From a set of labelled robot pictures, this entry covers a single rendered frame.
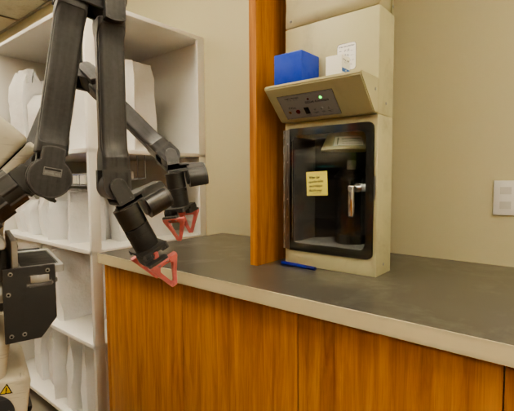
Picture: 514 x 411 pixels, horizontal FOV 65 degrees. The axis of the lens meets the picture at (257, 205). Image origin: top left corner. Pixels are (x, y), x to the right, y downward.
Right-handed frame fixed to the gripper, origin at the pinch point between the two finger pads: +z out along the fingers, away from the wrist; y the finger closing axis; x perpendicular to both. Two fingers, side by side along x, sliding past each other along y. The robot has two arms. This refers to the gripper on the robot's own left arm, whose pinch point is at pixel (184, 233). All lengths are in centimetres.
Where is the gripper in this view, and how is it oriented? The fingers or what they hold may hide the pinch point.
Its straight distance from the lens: 128.4
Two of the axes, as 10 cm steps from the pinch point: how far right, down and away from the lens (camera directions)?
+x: -9.7, 1.0, 2.3
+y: 2.1, -1.9, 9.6
